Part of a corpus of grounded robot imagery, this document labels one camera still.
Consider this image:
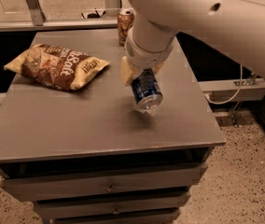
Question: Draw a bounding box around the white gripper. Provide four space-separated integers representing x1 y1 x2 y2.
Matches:
120 27 174 87

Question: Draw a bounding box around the blue pepsi can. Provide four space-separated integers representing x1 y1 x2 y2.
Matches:
131 69 163 110

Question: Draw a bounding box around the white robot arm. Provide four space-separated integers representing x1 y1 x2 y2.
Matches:
125 0 265 79

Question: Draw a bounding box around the gold brown soda can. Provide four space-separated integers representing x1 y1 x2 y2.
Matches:
118 9 134 45

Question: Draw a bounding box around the floor outlet with plugs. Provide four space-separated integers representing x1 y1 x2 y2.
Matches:
81 9 106 19

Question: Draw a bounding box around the brown yellow chip bag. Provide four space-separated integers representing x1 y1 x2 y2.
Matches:
4 44 109 91

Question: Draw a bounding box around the grey drawer cabinet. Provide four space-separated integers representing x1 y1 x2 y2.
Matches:
0 27 227 224

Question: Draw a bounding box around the middle grey drawer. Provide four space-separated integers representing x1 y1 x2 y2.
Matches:
34 191 190 219

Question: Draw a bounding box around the grey drawer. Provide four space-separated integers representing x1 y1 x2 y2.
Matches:
53 208 180 224
34 191 190 219
1 162 207 202

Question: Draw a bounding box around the bottom grey drawer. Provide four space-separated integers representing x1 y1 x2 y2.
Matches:
53 208 180 224

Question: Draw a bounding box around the top grey drawer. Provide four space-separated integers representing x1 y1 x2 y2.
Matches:
1 162 207 202

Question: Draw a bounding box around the lower metal rail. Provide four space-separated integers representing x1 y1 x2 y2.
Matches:
199 78 265 104

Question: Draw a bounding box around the white cable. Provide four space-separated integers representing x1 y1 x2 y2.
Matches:
204 63 244 105

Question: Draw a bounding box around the metal window railing frame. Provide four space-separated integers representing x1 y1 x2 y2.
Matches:
0 0 131 32

